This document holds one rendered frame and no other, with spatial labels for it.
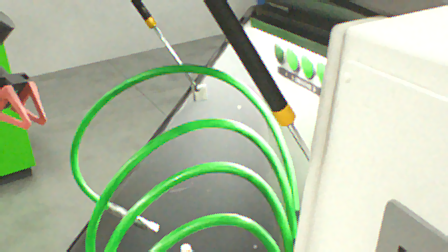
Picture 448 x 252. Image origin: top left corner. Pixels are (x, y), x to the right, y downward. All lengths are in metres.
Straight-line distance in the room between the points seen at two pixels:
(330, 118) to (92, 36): 6.98
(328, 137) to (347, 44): 0.09
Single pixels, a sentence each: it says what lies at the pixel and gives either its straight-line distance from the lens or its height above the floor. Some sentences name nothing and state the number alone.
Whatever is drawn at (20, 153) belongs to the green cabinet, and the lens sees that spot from 4.38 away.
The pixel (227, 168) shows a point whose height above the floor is 1.34.
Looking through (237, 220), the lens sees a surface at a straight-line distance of 0.72.
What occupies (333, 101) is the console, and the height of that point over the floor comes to 1.48.
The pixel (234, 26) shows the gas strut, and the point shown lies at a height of 1.56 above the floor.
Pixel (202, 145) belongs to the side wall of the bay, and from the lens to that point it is 1.29.
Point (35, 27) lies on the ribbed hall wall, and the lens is 7.40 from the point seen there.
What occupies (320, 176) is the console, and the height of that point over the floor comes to 1.41.
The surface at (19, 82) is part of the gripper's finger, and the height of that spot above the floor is 1.42.
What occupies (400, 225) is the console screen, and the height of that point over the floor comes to 1.43.
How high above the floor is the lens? 1.67
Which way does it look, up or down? 23 degrees down
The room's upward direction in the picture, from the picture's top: 10 degrees counter-clockwise
